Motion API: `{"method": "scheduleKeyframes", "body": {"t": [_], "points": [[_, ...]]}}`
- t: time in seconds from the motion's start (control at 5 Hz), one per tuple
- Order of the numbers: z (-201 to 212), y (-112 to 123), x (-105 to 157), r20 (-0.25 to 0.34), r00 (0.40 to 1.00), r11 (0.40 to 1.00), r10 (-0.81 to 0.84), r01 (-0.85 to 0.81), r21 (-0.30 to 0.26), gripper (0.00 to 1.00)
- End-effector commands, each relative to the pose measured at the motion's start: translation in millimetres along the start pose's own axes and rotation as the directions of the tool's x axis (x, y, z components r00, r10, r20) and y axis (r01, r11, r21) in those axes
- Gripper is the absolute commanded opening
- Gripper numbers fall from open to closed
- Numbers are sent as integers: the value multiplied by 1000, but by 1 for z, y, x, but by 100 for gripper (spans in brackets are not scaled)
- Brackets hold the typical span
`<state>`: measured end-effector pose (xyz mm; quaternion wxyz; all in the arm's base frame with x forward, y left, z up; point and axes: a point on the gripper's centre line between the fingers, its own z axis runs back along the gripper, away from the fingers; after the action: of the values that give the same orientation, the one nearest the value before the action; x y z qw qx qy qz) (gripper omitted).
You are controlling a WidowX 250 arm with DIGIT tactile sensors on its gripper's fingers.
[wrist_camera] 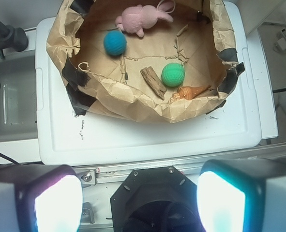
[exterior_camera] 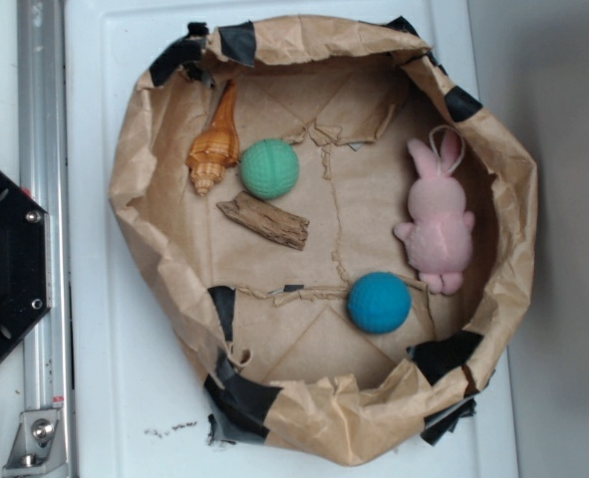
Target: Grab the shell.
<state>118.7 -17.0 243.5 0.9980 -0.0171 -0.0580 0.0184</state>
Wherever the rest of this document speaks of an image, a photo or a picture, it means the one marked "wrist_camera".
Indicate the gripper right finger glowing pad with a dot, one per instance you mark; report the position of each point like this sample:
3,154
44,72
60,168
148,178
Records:
242,195

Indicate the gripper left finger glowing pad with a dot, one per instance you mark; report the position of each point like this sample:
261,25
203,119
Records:
39,198

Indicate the orange spiral sea shell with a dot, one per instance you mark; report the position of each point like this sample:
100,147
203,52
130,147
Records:
188,93

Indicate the white plastic cooler lid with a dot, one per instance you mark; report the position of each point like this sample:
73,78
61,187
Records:
94,139

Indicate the clear plastic container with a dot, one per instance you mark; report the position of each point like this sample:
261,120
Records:
18,103

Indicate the green textured ball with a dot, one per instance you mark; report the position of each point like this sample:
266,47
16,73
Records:
173,74

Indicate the brown wood piece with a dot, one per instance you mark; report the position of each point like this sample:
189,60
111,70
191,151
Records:
152,79

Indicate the brown paper bag tray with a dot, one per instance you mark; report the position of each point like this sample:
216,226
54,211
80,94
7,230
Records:
201,38

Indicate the blue textured ball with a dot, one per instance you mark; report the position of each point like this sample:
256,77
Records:
115,43

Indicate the pink plush bunny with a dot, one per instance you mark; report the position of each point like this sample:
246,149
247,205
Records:
134,19

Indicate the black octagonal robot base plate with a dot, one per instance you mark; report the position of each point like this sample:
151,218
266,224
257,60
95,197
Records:
156,200

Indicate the aluminium extrusion rail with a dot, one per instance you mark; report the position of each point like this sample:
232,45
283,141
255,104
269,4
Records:
98,174

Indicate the white plastic bracket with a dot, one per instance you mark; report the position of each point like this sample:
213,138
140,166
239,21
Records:
283,39

